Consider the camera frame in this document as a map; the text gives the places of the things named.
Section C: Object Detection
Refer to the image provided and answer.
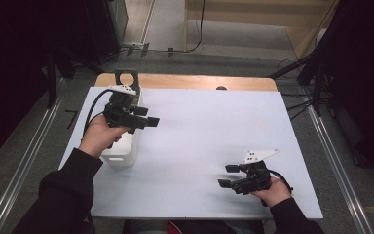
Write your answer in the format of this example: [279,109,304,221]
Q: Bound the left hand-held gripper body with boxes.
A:
[102,83,148,135]

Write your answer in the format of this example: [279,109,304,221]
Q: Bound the person's left hand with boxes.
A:
[78,114,131,160]

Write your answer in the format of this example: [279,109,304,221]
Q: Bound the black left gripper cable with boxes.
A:
[82,88,115,137]

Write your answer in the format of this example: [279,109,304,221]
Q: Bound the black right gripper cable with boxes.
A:
[267,169,295,195]

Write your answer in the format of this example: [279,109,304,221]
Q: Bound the black metal stand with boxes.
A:
[268,53,334,117]
[44,45,105,110]

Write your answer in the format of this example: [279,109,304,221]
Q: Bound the white rectangular plastic bin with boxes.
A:
[98,85,143,168]

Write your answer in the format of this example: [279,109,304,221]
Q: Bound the light wooden frame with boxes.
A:
[183,0,341,60]

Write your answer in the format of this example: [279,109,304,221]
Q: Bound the dark curtain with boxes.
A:
[316,0,374,179]
[0,0,91,164]

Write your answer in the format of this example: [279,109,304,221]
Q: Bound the metal floor rail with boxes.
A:
[0,94,65,234]
[306,104,374,234]

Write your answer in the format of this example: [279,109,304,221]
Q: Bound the black cabinet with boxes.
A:
[83,0,130,64]

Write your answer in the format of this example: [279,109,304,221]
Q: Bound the black floor cable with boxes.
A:
[286,98,316,122]

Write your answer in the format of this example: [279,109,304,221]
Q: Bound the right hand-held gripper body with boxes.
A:
[231,148,281,196]

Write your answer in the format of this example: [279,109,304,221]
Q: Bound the patterned dark phone case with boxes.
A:
[114,68,141,96]

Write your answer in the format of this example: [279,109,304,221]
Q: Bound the white table board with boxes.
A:
[41,86,324,220]

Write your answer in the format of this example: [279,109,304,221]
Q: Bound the person's lap clothing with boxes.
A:
[123,219,268,234]

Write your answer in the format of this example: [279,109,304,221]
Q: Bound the wooden table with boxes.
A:
[94,72,279,93]

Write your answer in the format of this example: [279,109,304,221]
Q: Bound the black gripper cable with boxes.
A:
[267,169,295,195]
[82,88,115,137]

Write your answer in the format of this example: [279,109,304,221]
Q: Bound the person's right hand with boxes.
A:
[249,176,294,209]

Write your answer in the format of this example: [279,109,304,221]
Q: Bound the black hanging cable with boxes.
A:
[188,0,206,54]

